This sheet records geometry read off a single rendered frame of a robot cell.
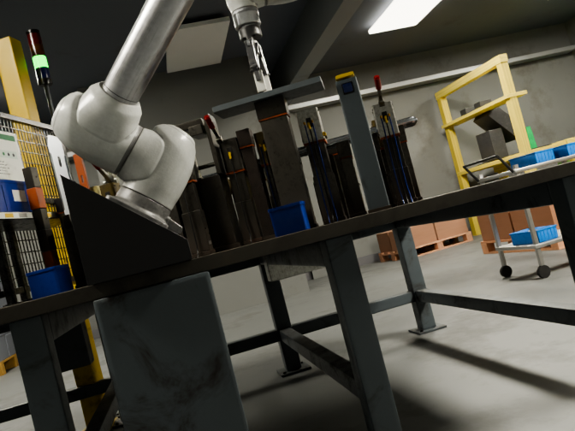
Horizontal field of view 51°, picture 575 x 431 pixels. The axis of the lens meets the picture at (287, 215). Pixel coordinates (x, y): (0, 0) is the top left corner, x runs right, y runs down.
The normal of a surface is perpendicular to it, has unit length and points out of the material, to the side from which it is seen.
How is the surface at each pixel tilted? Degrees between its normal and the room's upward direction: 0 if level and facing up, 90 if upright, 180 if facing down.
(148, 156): 92
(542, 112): 90
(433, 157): 90
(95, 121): 111
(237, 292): 90
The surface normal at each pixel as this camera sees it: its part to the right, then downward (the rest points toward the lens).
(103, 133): 0.16, 0.42
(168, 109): 0.18, -0.07
